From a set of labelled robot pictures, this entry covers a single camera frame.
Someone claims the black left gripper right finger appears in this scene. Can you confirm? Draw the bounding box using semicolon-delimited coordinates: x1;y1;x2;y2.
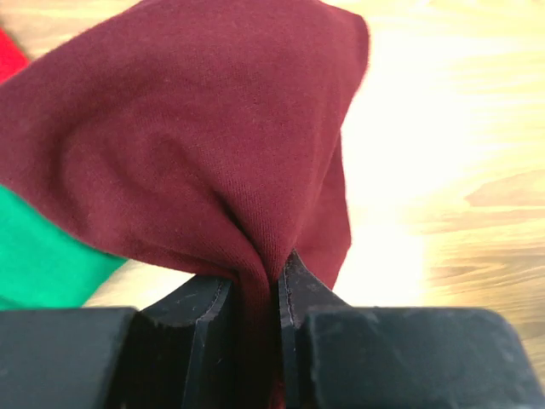
278;253;544;408

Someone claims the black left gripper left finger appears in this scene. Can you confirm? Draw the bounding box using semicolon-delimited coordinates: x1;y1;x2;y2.
1;277;234;409

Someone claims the maroon t shirt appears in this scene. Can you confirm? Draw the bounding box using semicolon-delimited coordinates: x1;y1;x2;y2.
1;1;370;408

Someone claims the green folded t shirt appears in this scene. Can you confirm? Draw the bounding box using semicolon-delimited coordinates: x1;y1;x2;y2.
1;187;126;310

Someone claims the red folded t shirt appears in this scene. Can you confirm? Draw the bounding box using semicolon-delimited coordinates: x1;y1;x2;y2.
0;29;30;83

